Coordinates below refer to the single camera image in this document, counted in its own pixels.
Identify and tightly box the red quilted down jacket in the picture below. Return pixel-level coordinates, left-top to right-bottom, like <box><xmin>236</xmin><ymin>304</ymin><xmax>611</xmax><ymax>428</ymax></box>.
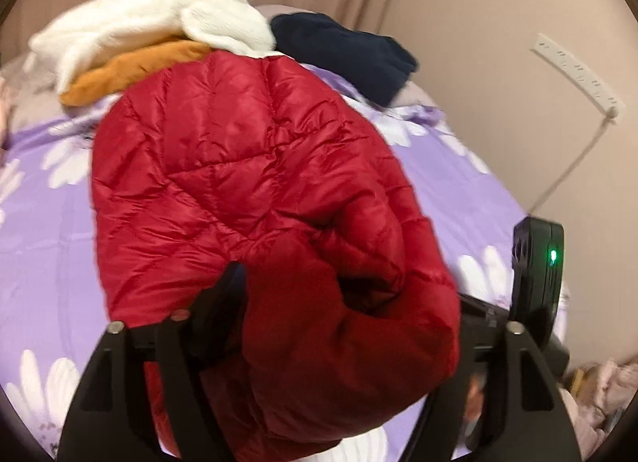
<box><xmin>92</xmin><ymin>51</ymin><xmax>461</xmax><ymax>461</ymax></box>

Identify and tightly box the person's right hand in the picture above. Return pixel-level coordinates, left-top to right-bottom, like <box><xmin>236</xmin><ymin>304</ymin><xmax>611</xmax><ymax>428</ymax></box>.
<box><xmin>462</xmin><ymin>373</ymin><xmax>486</xmax><ymax>436</ymax></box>

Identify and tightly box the pink crumpled garment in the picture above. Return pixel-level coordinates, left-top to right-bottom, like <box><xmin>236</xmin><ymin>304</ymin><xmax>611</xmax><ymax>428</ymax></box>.
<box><xmin>559</xmin><ymin>359</ymin><xmax>637</xmax><ymax>461</ymax></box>

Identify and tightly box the purple floral bed sheet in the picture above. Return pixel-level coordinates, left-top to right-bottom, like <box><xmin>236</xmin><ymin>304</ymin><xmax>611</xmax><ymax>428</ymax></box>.
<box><xmin>1</xmin><ymin>63</ymin><xmax>524</xmax><ymax>454</ymax></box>

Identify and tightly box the dark navy garment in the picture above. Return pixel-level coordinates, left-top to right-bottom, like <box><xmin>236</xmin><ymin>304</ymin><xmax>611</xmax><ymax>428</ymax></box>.
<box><xmin>270</xmin><ymin>12</ymin><xmax>419</xmax><ymax>107</ymax></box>

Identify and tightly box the orange folded garment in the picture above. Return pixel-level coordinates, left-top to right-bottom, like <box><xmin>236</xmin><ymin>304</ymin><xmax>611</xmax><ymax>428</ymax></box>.
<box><xmin>58</xmin><ymin>38</ymin><xmax>212</xmax><ymax>108</ymax></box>

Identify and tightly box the white fleece garment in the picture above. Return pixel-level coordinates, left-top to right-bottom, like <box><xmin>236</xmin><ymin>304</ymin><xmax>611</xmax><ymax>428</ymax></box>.
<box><xmin>23</xmin><ymin>0</ymin><xmax>276</xmax><ymax>93</ymax></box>

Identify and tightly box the white power strip cable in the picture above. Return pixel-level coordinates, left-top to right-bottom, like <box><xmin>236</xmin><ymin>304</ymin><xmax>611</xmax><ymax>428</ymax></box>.
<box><xmin>526</xmin><ymin>114</ymin><xmax>616</xmax><ymax>216</ymax></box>

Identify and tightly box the white wall power strip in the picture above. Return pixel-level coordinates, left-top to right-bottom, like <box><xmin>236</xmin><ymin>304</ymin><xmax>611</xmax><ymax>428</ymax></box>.
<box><xmin>531</xmin><ymin>33</ymin><xmax>625</xmax><ymax>120</ymax></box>

